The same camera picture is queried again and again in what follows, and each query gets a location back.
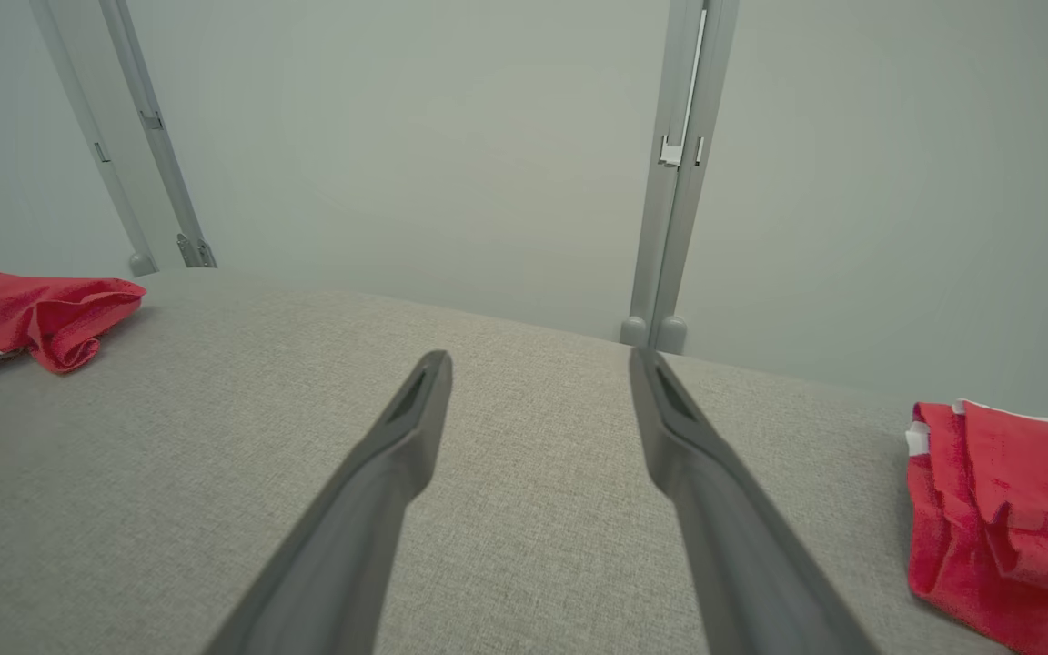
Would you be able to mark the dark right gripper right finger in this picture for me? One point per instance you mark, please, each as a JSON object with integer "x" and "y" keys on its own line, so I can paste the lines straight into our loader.
{"x": 724, "y": 537}

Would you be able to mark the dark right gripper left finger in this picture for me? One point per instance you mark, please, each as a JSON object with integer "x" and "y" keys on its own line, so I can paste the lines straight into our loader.
{"x": 369, "y": 518}

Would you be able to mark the red shorts white stripe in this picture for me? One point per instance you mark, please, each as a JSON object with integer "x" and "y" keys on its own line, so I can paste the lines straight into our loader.
{"x": 1024, "y": 518}

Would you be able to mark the red jersey white sleeves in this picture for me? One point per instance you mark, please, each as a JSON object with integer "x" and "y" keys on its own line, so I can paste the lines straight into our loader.
{"x": 33, "y": 314}

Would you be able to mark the grey fabric sofa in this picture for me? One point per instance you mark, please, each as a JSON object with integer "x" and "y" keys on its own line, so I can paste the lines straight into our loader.
{"x": 524, "y": 546}

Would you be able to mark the grey partition post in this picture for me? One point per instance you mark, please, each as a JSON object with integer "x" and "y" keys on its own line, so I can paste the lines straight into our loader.
{"x": 156, "y": 136}
{"x": 87, "y": 118}
{"x": 656, "y": 227}
{"x": 692, "y": 227}

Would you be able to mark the white post clip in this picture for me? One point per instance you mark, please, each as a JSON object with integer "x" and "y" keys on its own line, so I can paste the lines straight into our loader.
{"x": 670, "y": 153}

